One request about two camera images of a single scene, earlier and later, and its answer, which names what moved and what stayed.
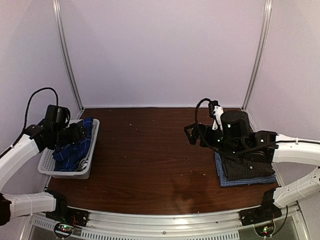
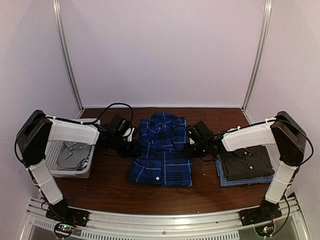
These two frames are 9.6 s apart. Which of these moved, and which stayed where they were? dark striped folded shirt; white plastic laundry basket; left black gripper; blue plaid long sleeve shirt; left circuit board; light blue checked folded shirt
Moved: left black gripper; blue plaid long sleeve shirt
Stayed: white plastic laundry basket; left circuit board; light blue checked folded shirt; dark striped folded shirt
